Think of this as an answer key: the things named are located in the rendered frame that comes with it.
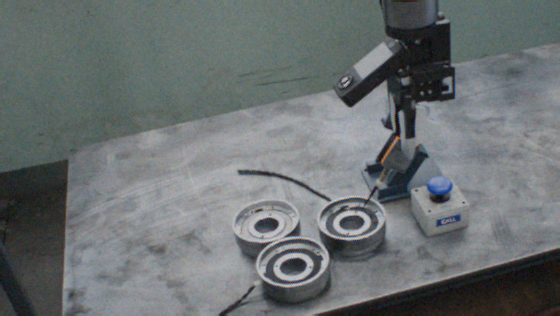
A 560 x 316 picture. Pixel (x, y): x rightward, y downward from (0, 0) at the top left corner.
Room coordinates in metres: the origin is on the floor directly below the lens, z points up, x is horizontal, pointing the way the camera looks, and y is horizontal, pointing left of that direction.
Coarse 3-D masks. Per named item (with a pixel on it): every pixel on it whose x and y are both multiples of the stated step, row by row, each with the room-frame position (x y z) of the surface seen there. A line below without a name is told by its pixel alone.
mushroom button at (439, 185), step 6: (432, 180) 0.89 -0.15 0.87; (438, 180) 0.89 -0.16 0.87; (444, 180) 0.89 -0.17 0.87; (450, 180) 0.89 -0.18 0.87; (426, 186) 0.89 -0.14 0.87; (432, 186) 0.88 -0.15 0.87; (438, 186) 0.87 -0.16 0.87; (444, 186) 0.87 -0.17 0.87; (450, 186) 0.87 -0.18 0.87; (432, 192) 0.87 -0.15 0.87; (438, 192) 0.87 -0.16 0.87; (444, 192) 0.87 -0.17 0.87
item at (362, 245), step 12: (336, 204) 0.91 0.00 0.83; (348, 204) 0.91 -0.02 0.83; (360, 204) 0.91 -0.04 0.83; (372, 204) 0.90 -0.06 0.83; (324, 216) 0.89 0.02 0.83; (348, 216) 0.89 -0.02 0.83; (360, 216) 0.88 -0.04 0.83; (384, 216) 0.86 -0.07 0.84; (324, 228) 0.86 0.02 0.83; (336, 228) 0.86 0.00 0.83; (348, 228) 0.89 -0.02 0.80; (360, 228) 0.85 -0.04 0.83; (384, 228) 0.85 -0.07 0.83; (324, 240) 0.84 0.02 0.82; (336, 240) 0.82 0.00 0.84; (348, 240) 0.82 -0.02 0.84; (360, 240) 0.82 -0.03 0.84; (372, 240) 0.82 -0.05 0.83; (336, 252) 0.83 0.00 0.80; (348, 252) 0.82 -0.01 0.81; (360, 252) 0.82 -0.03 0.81
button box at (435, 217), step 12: (420, 192) 0.90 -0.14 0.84; (456, 192) 0.89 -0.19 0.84; (420, 204) 0.87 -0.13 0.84; (432, 204) 0.87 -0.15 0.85; (444, 204) 0.87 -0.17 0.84; (456, 204) 0.86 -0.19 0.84; (468, 204) 0.86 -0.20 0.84; (420, 216) 0.87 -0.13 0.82; (432, 216) 0.85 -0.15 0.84; (444, 216) 0.85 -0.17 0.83; (456, 216) 0.85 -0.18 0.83; (468, 216) 0.86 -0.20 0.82; (432, 228) 0.85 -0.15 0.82; (444, 228) 0.85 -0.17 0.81; (456, 228) 0.85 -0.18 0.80
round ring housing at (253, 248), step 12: (252, 204) 0.93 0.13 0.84; (264, 204) 0.93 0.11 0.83; (276, 204) 0.93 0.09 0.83; (288, 204) 0.92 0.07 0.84; (240, 216) 0.91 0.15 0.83; (264, 216) 0.91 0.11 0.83; (276, 216) 0.90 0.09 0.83; (240, 228) 0.89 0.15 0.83; (252, 228) 0.88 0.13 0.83; (264, 228) 0.90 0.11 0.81; (276, 228) 0.90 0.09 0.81; (300, 228) 0.88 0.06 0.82; (240, 240) 0.85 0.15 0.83; (252, 240) 0.84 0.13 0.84; (276, 240) 0.84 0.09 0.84; (252, 252) 0.84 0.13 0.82
